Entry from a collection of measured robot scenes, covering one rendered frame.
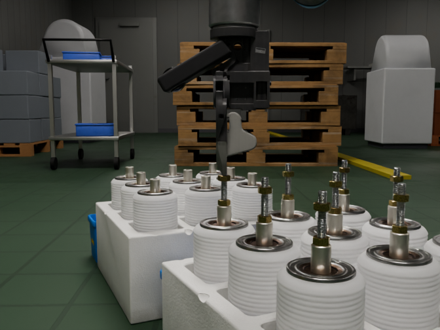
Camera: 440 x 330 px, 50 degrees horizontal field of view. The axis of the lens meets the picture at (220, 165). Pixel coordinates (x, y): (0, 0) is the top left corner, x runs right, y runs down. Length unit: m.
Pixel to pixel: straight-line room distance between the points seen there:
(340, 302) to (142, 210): 0.57
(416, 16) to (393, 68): 4.69
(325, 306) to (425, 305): 0.14
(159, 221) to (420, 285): 0.57
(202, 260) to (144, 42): 8.67
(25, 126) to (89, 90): 1.86
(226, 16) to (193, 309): 0.41
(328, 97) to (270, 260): 3.14
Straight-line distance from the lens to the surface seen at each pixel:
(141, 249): 0.96
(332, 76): 3.73
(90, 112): 6.42
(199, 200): 1.02
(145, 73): 9.24
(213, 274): 0.71
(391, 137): 5.59
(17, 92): 4.76
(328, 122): 3.71
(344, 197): 0.85
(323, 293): 0.50
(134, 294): 0.98
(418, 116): 5.69
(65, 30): 6.64
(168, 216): 0.99
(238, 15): 0.69
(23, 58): 5.12
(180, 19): 9.36
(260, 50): 0.70
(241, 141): 0.68
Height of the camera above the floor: 0.43
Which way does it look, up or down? 7 degrees down
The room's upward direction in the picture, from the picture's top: straight up
